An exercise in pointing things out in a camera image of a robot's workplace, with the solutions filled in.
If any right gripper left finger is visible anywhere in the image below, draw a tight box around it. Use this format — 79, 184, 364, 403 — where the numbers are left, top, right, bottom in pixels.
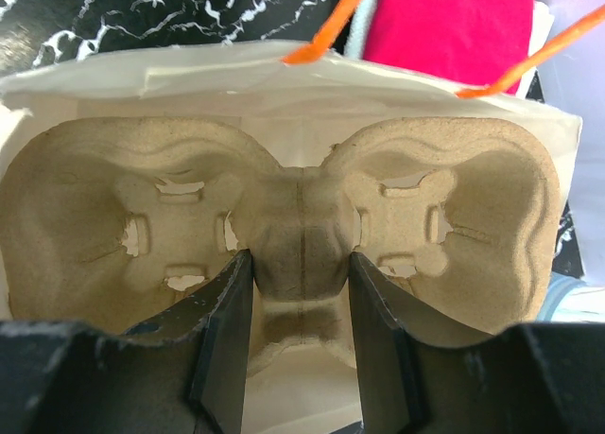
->
125, 250, 254, 433

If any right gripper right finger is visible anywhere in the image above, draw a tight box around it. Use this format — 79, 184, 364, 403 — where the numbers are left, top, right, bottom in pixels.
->
349, 252, 487, 433

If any cardboard cup carrier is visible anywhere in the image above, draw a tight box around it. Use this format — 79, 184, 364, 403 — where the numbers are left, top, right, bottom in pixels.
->
1, 117, 560, 373

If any paper takeout bag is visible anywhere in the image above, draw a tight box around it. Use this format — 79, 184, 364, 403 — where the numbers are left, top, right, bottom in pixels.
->
1, 42, 604, 433

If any red folded cloth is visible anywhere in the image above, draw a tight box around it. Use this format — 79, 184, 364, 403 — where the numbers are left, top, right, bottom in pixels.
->
363, 0, 534, 86

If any stack of napkins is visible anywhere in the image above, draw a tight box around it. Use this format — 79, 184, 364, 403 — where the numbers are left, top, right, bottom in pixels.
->
344, 0, 604, 99

